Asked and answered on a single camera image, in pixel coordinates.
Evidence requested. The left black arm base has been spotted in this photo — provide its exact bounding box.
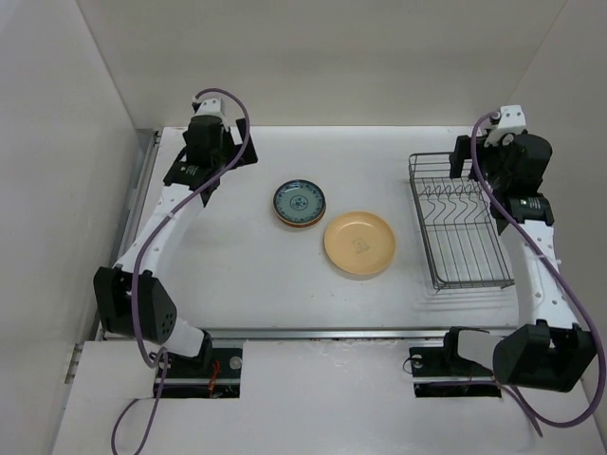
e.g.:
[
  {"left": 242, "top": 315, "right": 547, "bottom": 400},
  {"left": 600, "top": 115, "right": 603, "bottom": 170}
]
[{"left": 153, "top": 340, "right": 244, "bottom": 399}]

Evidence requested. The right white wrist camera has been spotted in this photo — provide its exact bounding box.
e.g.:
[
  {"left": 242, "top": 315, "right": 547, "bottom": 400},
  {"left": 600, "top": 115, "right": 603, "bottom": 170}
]
[{"left": 484, "top": 104, "right": 526, "bottom": 148}]

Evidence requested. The green blue-patterned plate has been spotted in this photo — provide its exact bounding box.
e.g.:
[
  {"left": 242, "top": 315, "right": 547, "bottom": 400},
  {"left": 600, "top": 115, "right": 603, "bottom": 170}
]
[{"left": 272, "top": 179, "right": 326, "bottom": 219}]

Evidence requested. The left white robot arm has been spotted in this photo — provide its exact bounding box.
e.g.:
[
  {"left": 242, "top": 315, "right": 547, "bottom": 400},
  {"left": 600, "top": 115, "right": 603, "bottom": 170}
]
[{"left": 93, "top": 114, "right": 258, "bottom": 376}]

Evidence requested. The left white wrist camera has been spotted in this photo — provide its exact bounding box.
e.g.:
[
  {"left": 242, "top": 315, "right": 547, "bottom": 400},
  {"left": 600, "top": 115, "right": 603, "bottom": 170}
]
[{"left": 192, "top": 97, "right": 224, "bottom": 118}]

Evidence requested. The grey wire dish rack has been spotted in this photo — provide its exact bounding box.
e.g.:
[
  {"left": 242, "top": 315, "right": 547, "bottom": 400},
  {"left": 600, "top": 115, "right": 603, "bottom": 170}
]
[{"left": 408, "top": 153, "right": 514, "bottom": 291}]

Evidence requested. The cream floral plate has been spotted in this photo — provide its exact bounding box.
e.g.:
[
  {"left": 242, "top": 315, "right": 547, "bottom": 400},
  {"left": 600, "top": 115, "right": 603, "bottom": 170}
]
[{"left": 276, "top": 212, "right": 321, "bottom": 223}]

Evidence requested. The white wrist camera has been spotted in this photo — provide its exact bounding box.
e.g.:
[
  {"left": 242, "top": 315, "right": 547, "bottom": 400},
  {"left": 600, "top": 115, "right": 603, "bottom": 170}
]
[
  {"left": 192, "top": 97, "right": 224, "bottom": 118},
  {"left": 484, "top": 104, "right": 526, "bottom": 148}
]

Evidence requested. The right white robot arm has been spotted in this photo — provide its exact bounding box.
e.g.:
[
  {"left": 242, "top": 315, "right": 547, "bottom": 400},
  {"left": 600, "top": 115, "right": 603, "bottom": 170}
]
[{"left": 439, "top": 134, "right": 597, "bottom": 392}]

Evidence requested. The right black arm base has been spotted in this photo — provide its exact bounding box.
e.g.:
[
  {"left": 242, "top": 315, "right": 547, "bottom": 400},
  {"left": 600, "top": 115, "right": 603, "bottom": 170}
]
[{"left": 402, "top": 326, "right": 502, "bottom": 398}]

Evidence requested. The large beige plate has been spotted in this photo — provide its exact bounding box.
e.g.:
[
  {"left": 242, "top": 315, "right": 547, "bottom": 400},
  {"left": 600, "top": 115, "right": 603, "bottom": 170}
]
[{"left": 323, "top": 211, "right": 397, "bottom": 277}]

